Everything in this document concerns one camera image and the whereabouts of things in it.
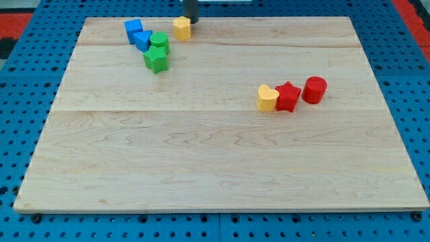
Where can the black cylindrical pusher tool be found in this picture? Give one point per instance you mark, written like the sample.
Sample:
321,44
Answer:
191,10

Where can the yellow hexagon block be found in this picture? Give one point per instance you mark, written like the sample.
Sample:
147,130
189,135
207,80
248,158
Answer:
182,28

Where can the green cylinder block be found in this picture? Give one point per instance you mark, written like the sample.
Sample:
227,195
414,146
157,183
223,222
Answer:
160,39

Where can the blue triangle block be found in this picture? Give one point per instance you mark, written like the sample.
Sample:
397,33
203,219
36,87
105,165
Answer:
142,40

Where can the blue cube block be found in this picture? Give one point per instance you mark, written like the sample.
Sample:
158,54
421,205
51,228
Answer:
132,27

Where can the green star block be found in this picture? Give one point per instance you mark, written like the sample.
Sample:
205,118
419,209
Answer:
155,59

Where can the yellow heart block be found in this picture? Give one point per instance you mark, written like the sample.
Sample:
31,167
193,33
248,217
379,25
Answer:
267,98

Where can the red star block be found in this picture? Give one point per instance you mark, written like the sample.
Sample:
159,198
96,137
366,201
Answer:
288,97

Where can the light wooden board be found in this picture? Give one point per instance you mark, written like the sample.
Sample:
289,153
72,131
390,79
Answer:
120,139

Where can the red cylinder block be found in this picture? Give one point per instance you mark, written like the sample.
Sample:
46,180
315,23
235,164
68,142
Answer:
314,90

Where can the blue perforated base mat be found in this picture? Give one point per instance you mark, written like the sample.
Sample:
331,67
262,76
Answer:
32,74

